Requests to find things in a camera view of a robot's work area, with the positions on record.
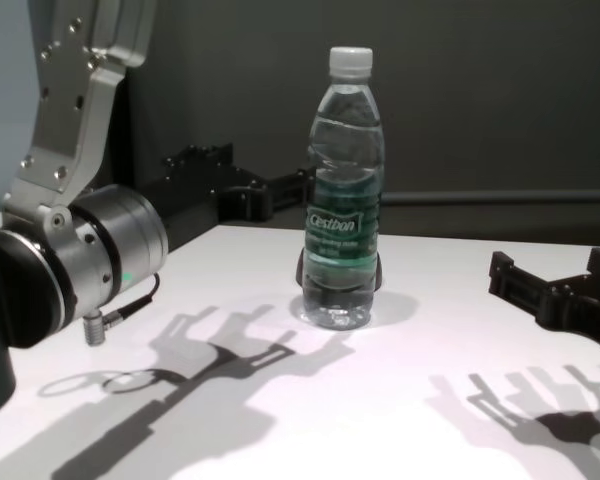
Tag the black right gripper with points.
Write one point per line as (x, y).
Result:
(590, 310)

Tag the clear water bottle green label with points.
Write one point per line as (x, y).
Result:
(342, 150)

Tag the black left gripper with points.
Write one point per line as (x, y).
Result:
(190, 195)

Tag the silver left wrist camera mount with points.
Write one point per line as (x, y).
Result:
(70, 110)

